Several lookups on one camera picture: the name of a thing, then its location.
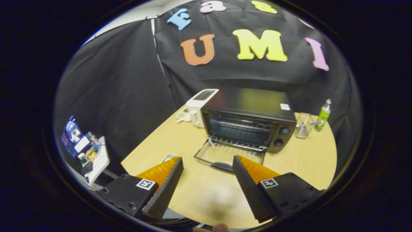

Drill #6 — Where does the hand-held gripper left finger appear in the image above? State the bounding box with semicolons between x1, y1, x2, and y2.
97;156;184;223

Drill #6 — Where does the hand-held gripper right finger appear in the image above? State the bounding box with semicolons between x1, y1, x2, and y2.
232;155;324;223

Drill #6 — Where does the black toaster oven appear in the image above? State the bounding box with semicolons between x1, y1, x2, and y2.
194;88;297;173

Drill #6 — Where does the white pop-up toaster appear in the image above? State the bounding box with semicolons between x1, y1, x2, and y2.
186;89;219;128

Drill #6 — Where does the white rectangular dish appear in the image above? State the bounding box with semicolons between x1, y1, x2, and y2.
160;153;178;164

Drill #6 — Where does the clear glass cup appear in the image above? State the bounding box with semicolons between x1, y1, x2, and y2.
295;112;314;139

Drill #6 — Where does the green label plastic bottle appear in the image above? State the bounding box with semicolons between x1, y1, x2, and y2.
314;99;332;132

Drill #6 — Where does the blue printed packet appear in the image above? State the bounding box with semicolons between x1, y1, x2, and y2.
61;115;91;158

